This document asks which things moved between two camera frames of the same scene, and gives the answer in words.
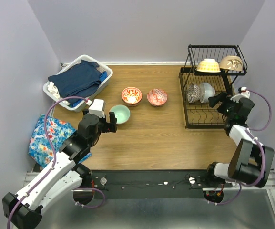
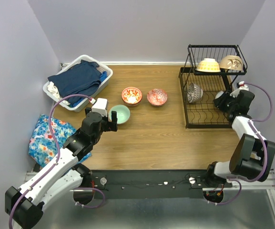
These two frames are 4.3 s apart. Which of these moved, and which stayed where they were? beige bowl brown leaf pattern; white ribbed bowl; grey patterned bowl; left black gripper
Moved: white ribbed bowl
Stayed: left black gripper; grey patterned bowl; beige bowl brown leaf pattern
